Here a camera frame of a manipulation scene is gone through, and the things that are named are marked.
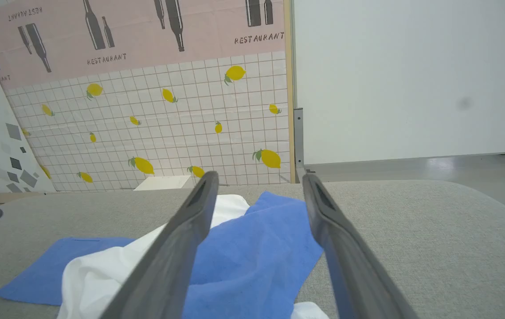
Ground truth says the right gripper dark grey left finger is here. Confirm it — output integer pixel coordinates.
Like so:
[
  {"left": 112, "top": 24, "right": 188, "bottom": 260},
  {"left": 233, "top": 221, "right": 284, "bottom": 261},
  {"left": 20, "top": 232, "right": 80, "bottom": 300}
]
[{"left": 101, "top": 171, "right": 220, "bottom": 319}]

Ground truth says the white partition panel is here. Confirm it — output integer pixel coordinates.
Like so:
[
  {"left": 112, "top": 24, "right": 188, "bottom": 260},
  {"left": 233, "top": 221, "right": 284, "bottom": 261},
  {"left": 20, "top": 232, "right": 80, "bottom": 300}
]
[{"left": 291, "top": 0, "right": 505, "bottom": 166}]

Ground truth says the grey metal panel bracket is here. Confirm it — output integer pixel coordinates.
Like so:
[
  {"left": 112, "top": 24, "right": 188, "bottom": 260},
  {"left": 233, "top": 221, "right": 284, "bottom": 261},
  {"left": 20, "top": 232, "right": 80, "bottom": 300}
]
[{"left": 294, "top": 108, "right": 306, "bottom": 182}]

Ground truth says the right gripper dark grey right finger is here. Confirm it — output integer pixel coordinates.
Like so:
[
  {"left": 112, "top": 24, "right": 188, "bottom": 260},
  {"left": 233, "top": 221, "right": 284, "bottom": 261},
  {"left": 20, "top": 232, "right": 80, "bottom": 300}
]
[{"left": 302, "top": 173, "right": 419, "bottom": 319}]

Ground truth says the white and blue t-shirt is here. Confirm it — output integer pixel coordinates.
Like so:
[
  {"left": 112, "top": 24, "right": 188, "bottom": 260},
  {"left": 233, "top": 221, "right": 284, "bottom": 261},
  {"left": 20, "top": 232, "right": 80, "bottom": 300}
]
[{"left": 0, "top": 191, "right": 330, "bottom": 319}]

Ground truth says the small white box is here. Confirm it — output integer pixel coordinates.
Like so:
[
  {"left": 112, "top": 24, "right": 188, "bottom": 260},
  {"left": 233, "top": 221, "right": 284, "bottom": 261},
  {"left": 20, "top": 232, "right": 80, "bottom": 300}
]
[{"left": 133, "top": 175, "right": 192, "bottom": 191}]

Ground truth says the pink and lemon print board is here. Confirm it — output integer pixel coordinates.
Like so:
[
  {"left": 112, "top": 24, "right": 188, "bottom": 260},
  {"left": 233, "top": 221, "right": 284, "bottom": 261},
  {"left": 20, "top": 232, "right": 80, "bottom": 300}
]
[{"left": 0, "top": 0, "right": 296, "bottom": 193}]

